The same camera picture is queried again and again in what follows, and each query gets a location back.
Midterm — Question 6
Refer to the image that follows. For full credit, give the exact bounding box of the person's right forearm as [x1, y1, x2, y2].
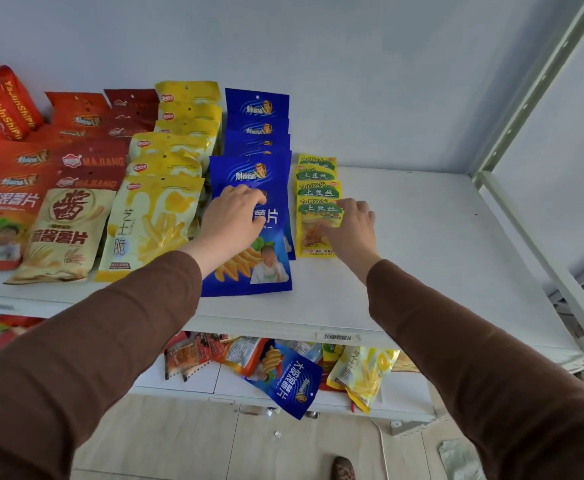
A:
[344, 249, 584, 480]

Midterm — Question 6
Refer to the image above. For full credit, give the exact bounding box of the blue chip packet with child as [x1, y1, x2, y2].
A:
[201, 154, 294, 298]

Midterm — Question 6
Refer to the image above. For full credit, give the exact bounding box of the person's left hand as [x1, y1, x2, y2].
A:
[192, 184, 269, 266]

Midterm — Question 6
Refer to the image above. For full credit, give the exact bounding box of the beige chip packet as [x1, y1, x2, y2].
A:
[5, 187, 118, 286]

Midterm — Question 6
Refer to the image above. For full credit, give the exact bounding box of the row of yellow chip packets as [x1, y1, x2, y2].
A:
[95, 81, 223, 283]

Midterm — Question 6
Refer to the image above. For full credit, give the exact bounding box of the white metal shelf unit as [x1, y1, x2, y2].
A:
[0, 0, 584, 437]

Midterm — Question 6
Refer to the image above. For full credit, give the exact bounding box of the person's left forearm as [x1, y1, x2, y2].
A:
[0, 242, 219, 480]

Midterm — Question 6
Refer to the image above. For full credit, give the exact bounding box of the yellow chip packet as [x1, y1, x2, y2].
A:
[326, 345, 401, 414]

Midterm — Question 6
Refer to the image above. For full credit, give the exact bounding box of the person's brown shoe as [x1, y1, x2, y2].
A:
[330, 456, 357, 480]

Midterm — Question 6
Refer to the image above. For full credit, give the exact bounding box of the orange red chip packet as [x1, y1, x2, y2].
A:
[0, 139, 64, 168]
[0, 187, 49, 272]
[25, 124, 108, 144]
[0, 164, 59, 193]
[45, 91, 112, 128]

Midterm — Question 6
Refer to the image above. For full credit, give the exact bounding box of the small red snack packet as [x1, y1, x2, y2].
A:
[192, 333, 229, 365]

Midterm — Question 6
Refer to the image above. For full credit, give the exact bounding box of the small yellow green snack packet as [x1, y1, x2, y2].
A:
[295, 165, 338, 183]
[296, 179, 343, 201]
[295, 197, 345, 259]
[298, 154, 338, 171]

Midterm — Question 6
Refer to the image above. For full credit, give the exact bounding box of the pile of red packets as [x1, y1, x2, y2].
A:
[0, 315, 47, 361]

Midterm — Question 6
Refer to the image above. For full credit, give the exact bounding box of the dark red chip packet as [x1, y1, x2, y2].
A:
[56, 141, 130, 170]
[104, 88, 161, 121]
[53, 167, 127, 192]
[103, 118, 157, 141]

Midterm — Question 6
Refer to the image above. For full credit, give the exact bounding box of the person's right hand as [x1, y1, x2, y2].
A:
[316, 197, 383, 271]

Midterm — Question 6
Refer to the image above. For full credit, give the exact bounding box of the crumpled grey plastic bag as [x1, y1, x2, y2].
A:
[438, 438, 488, 480]

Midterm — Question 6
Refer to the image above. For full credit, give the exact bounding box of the small orange snack packet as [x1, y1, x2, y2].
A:
[164, 337, 202, 382]

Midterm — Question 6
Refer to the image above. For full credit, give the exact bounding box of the orange packet with white label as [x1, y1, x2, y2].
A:
[221, 336, 270, 378]

